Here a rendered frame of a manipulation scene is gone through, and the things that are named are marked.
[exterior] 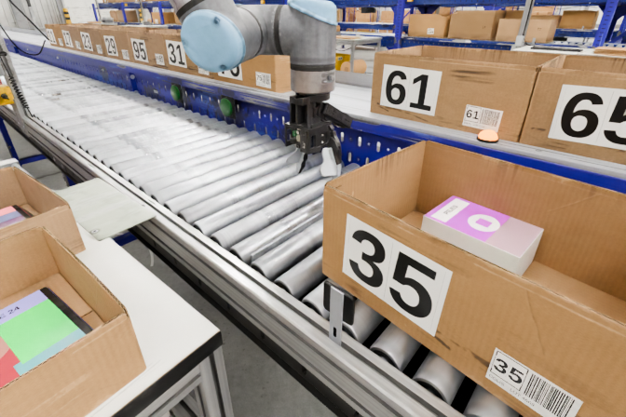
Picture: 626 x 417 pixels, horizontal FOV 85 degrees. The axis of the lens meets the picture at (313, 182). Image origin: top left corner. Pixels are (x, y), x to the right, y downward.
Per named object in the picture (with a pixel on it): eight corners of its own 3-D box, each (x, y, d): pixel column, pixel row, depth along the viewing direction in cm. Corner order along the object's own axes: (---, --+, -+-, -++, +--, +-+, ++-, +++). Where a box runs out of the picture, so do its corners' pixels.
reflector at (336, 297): (320, 339, 50) (321, 281, 45) (325, 334, 50) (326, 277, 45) (347, 359, 47) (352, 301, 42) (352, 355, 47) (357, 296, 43)
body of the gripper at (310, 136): (284, 149, 75) (281, 93, 69) (310, 139, 80) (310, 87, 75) (310, 157, 70) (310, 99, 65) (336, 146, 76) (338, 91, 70)
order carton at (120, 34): (105, 58, 217) (98, 28, 209) (151, 54, 236) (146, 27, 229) (132, 63, 193) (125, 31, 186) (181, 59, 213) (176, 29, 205)
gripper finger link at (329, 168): (321, 195, 74) (307, 154, 73) (338, 185, 78) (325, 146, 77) (332, 193, 72) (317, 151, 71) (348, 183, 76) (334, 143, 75)
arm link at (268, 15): (206, 6, 61) (273, 5, 58) (233, 2, 70) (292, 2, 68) (214, 60, 65) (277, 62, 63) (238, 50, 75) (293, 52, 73)
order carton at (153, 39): (133, 63, 193) (126, 31, 185) (181, 59, 213) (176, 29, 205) (168, 71, 170) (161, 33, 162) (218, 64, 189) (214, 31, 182)
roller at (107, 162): (97, 174, 106) (92, 158, 104) (235, 133, 141) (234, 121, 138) (103, 179, 103) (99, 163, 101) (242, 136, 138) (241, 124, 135)
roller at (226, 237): (209, 261, 71) (198, 239, 70) (356, 178, 105) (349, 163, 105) (219, 260, 67) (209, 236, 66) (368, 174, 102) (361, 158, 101)
